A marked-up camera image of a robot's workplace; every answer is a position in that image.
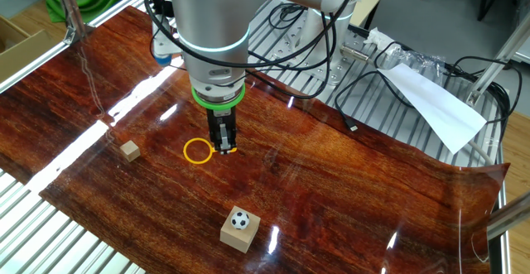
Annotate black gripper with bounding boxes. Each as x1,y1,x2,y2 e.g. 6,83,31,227
205,106,239,156

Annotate yellow bubble ring wand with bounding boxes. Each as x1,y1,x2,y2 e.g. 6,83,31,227
183,137,239,166

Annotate miniature soccer ball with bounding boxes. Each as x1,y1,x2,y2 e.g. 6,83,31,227
229,211,251,231

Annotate glossy wood-grain mat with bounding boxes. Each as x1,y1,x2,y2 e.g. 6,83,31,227
0,5,511,274

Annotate small wooden cube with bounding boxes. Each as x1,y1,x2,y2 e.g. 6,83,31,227
119,140,142,163

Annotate large wooden block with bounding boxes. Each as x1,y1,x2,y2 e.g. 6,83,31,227
219,205,262,254

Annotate silver cylindrical connector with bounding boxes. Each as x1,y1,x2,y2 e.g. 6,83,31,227
340,45,372,63

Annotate white crumpled wrapper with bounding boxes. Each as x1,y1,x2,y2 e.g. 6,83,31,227
364,27,395,52

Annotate clear plastic bag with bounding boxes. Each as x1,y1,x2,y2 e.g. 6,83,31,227
388,45,446,85

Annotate white paper sheet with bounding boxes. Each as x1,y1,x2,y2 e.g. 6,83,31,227
377,62,488,156

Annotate cardboard box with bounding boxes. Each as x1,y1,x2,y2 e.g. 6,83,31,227
0,15,63,84

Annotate green flange ring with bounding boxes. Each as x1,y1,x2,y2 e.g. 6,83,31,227
190,82,247,112

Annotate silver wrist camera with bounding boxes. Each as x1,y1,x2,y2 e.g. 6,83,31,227
149,0,184,67

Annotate black USB cable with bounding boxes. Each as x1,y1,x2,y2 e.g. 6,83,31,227
333,70,417,133

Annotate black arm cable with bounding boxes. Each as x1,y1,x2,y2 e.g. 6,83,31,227
143,0,364,101

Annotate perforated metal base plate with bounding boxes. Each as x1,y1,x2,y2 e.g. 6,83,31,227
248,0,373,87

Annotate aluminium frame post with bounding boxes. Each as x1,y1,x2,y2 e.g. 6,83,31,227
465,15,530,108
51,0,94,46

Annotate grey cable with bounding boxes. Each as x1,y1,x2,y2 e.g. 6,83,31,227
467,139,496,166

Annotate black cable bundle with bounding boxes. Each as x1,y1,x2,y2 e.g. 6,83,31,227
445,55,523,142

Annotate aluminium frame bar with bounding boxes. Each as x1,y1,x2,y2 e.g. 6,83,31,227
486,190,530,242

